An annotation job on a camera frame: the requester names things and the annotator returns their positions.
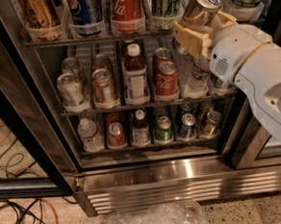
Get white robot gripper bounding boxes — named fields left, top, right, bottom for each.
left=172, top=11, right=275, bottom=87

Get red bull can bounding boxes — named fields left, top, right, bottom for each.
left=182, top=0, right=223, bottom=26

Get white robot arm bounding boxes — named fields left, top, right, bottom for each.
left=172, top=11, right=281, bottom=143

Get red coke can rear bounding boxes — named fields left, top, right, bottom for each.
left=152, top=48, right=173, bottom=70

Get red coke can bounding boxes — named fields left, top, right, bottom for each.
left=152, top=48, right=173, bottom=70
left=155, top=62, right=178, bottom=96

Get green white can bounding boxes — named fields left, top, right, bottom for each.
left=151, top=0, right=180, bottom=18

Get silver blue can front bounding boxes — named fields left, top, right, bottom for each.
left=214, top=78, right=230, bottom=89

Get red coke can front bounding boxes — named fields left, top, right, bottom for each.
left=155, top=62, right=178, bottom=96

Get red coca-cola can top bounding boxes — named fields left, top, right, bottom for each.
left=112, top=0, right=142, bottom=34

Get gold brown can bottom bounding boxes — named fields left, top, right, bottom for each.
left=199, top=111, right=222, bottom=137

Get green can bottom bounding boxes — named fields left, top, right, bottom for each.
left=155, top=116, right=172, bottom=141

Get orange gold can rear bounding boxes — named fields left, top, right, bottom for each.
left=91, top=54, right=113, bottom=72

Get orange gold can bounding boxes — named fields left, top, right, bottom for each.
left=91, top=54, right=113, bottom=72
left=91, top=68, right=116, bottom=103

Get glass fridge door right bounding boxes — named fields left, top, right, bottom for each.
left=219, top=11, right=281, bottom=171

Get glass fridge door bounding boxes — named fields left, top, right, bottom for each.
left=219, top=11, right=281, bottom=171
left=0, top=90, right=72, bottom=200

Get orange gold can front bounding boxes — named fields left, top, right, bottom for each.
left=91, top=68, right=116, bottom=103

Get blue pepsi can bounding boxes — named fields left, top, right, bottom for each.
left=66, top=0, right=102, bottom=26

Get stainless steel fridge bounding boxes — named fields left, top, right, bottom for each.
left=0, top=0, right=281, bottom=216

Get red orange can bottom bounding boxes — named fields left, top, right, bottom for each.
left=108, top=122, right=126, bottom=147

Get silver can rear left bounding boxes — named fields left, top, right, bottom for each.
left=61, top=57, right=83, bottom=79

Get silver can front left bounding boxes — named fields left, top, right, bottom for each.
left=57, top=73, right=85, bottom=108

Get yellow orange can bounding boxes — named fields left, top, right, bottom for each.
left=20, top=0, right=61, bottom=30

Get glass fridge door left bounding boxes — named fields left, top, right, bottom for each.
left=0, top=90, right=72, bottom=200

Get clear water bottle front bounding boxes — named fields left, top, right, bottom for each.
left=188, top=58, right=210, bottom=91

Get brown tea bottle middle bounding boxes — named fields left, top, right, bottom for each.
left=123, top=44, right=148, bottom=99

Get brown tea bottle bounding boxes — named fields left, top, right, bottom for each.
left=123, top=44, right=148, bottom=99
left=131, top=109, right=151, bottom=147

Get brown tea bottle bottom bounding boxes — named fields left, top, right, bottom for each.
left=131, top=109, right=151, bottom=147

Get clear water bottle bottom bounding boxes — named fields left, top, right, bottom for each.
left=77, top=118, right=104, bottom=153

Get clear plastic bag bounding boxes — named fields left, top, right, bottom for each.
left=104, top=201, right=209, bottom=224

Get top wire shelf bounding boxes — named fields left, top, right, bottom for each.
left=23, top=30, right=172, bottom=49

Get wire shelf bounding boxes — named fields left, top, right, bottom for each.
left=80, top=137, right=219, bottom=156
left=61, top=92, right=236, bottom=117
left=23, top=30, right=172, bottom=49

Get middle wire shelf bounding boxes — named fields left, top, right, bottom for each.
left=61, top=92, right=236, bottom=117

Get bottom wire shelf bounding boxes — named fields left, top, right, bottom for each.
left=80, top=137, right=219, bottom=156

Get orange cable on floor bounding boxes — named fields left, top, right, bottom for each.
left=0, top=120, right=60, bottom=224

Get black cables on floor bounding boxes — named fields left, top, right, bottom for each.
left=0, top=135, right=79, bottom=224

